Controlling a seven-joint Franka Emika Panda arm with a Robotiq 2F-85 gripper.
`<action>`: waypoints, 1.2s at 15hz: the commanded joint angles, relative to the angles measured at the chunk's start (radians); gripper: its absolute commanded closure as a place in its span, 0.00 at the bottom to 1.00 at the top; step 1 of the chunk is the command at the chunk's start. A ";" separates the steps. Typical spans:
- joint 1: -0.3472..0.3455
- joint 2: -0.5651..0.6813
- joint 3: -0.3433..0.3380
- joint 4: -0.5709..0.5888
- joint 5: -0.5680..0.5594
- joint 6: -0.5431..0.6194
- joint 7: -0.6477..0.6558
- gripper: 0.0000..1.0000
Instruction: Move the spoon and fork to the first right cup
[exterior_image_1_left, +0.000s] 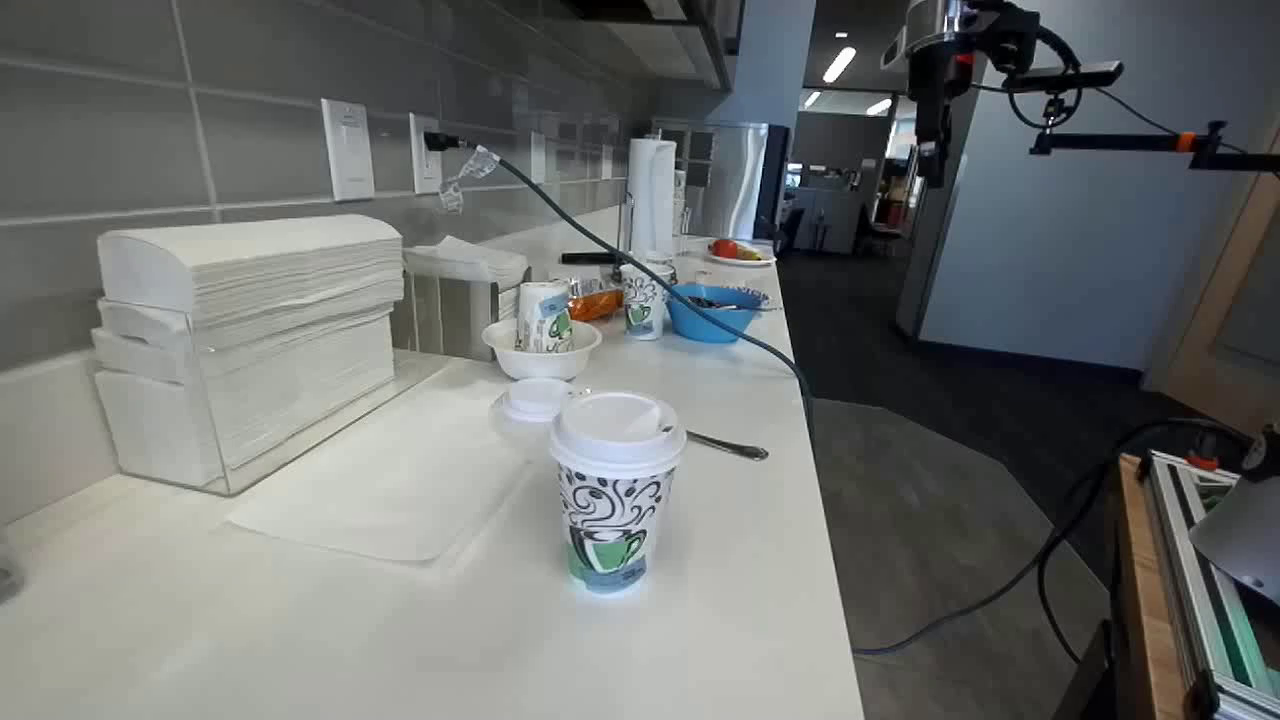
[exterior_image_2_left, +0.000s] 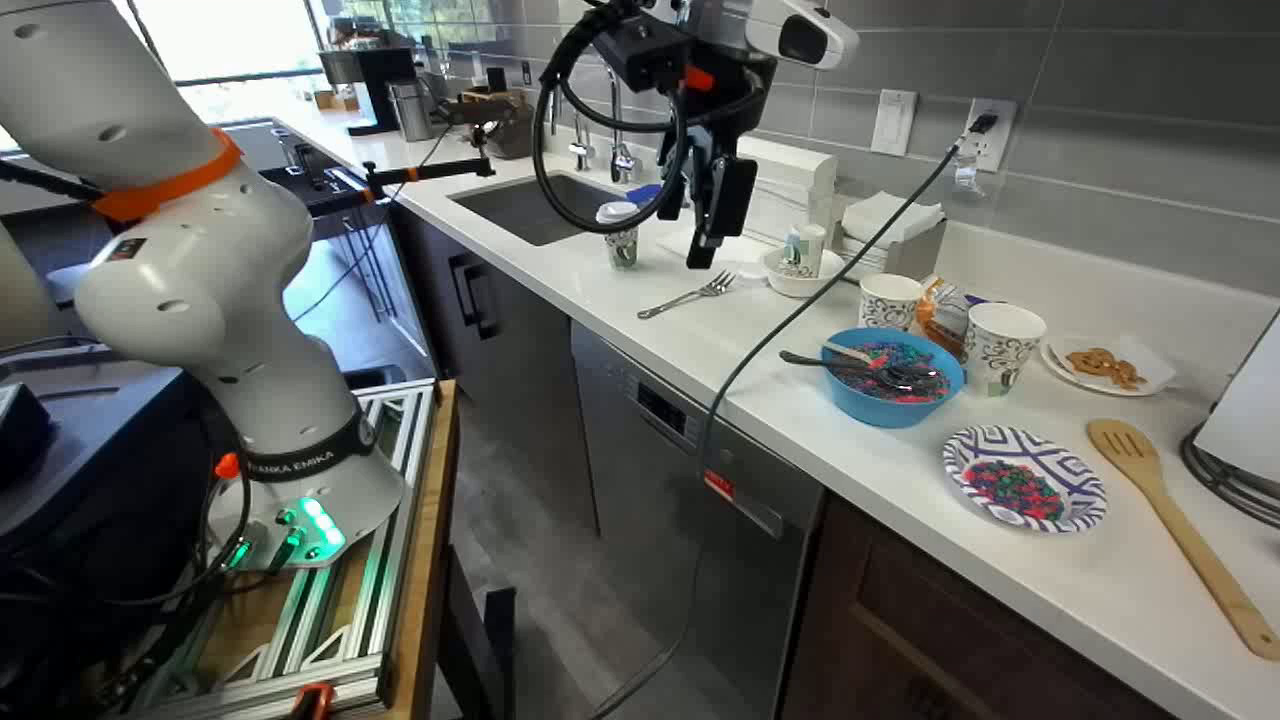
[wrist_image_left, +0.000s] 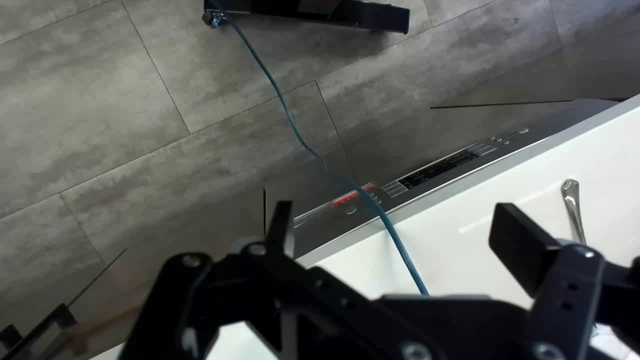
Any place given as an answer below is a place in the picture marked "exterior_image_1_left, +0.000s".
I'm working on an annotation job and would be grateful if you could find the patterned paper plate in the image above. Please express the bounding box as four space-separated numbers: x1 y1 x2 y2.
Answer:
700 238 777 271

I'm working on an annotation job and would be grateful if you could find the open patterned paper cup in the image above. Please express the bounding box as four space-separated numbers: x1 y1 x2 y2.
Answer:
512 277 578 358
621 257 678 343

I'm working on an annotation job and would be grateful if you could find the lidded patterned paper cup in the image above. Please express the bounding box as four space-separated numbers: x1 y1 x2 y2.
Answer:
550 390 694 598

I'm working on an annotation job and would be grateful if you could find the orange snack packet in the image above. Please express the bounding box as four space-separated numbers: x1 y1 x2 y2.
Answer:
570 283 627 323

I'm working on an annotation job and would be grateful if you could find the aluminium profile frame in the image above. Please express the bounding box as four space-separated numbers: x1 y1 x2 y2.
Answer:
1149 448 1280 720

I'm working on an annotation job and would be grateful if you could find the flat white paper napkin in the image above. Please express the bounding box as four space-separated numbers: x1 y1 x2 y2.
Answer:
225 383 536 568

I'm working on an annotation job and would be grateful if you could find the wooden table board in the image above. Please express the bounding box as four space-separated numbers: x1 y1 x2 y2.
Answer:
1117 452 1204 720

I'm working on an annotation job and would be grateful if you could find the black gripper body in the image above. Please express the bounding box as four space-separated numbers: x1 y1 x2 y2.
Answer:
907 37 970 152

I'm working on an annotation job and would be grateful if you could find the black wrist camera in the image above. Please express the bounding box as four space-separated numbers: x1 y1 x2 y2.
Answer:
955 0 1049 77

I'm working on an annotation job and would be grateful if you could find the clear acrylic towel holder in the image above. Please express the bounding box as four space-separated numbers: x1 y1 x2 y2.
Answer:
106 292 457 500

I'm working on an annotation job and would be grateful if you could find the black stereo camera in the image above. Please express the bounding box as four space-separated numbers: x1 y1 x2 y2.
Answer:
1004 57 1129 96

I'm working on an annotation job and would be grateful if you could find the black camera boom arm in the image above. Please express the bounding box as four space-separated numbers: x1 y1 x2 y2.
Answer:
1027 117 1280 176

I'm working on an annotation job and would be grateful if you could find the white bowl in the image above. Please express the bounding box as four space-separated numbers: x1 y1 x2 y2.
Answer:
481 315 607 390

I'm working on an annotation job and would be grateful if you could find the white wall plate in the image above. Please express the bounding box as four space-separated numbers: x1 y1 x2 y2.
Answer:
318 96 380 206

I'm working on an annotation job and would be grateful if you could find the folded paper towel stack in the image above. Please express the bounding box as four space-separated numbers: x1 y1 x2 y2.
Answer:
89 212 408 494

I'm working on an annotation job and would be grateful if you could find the white wall outlet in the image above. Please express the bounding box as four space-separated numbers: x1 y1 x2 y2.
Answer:
403 113 447 195

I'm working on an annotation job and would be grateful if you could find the small white lid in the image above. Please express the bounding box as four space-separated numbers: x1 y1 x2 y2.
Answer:
491 376 583 431

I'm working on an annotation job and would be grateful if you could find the black power cable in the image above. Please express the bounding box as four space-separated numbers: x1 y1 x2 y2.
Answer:
420 127 812 406

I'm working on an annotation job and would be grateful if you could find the black floor cable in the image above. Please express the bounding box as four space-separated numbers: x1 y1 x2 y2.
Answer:
853 415 1254 670

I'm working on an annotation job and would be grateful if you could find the blue bowl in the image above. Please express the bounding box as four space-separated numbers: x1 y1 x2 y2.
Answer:
664 281 771 348

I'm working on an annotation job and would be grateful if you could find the white napkin container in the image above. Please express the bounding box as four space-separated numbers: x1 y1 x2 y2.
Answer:
403 238 536 362

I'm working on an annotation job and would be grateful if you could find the white paper towel roll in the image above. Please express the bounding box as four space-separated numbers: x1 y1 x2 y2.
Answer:
625 136 682 265

